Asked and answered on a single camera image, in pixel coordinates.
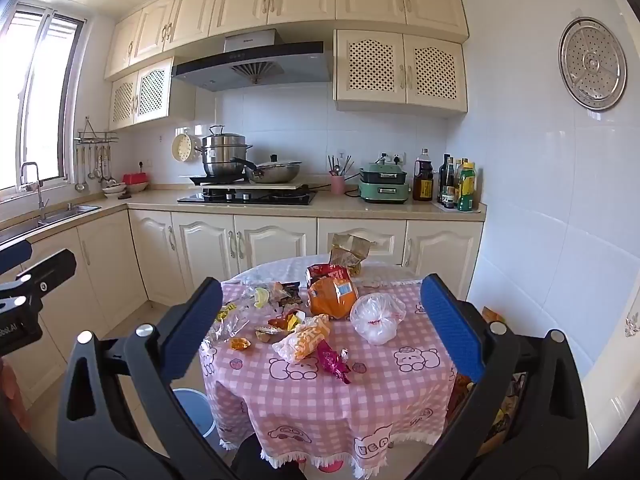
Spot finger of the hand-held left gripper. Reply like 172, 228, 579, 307
0, 239, 34, 276
15, 248, 77, 311

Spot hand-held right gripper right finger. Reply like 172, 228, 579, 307
419, 274, 590, 480

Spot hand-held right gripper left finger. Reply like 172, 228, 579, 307
56, 276, 236, 480

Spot white plastic bag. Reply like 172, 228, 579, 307
349, 292, 407, 346

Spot blue plastic waste bin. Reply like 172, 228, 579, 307
172, 387, 219, 442

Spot magenta candy wrapper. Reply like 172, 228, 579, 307
316, 339, 353, 386

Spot gold snack bag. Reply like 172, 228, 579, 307
330, 233, 376, 277

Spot red snack bag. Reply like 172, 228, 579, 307
306, 263, 353, 291

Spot steel faucet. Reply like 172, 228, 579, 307
20, 161, 50, 221

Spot steel sink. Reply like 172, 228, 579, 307
0, 202, 103, 246

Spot lime yellow wrapper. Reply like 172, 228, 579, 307
242, 282, 278, 311

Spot cream base cabinets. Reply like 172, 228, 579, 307
0, 207, 485, 401

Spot dark brown wrapper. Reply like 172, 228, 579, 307
272, 281, 303, 308

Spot colourful printed bag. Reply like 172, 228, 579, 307
447, 370, 528, 458

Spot row of hanging utensils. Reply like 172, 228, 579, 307
75, 142, 118, 193

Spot orange bread bag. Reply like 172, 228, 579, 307
307, 277, 360, 321

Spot green yellow bottle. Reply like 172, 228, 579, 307
457, 161, 477, 212

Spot black gas stove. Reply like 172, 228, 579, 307
177, 182, 318, 207

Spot metal utensil rack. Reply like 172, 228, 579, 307
75, 116, 120, 145

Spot large dark sauce bottle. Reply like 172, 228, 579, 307
412, 148, 435, 202

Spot dark glass bottle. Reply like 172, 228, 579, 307
438, 153, 452, 204

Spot pink checked tablecloth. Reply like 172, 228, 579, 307
199, 280, 473, 478

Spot person's dark trousers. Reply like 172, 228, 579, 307
230, 434, 307, 480

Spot green electric cooker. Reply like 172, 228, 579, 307
357, 161, 412, 205

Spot clear bottle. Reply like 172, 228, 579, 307
452, 157, 468, 196

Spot kitchen window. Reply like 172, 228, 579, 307
0, 2, 88, 193

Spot beige countertop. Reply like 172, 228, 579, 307
0, 182, 488, 248

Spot steel steamer pot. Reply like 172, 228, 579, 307
195, 125, 253, 178

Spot steel wok with lid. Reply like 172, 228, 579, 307
231, 154, 303, 184

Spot cream colander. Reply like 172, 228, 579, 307
171, 128, 201, 163

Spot bundle of chopsticks and spoons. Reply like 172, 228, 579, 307
327, 154, 356, 177

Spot cream lattice door cabinet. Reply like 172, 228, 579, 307
109, 57, 196, 131
334, 29, 468, 118

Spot grey range hood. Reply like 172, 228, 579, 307
171, 29, 333, 93

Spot round steel steamer tray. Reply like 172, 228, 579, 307
558, 16, 628, 111

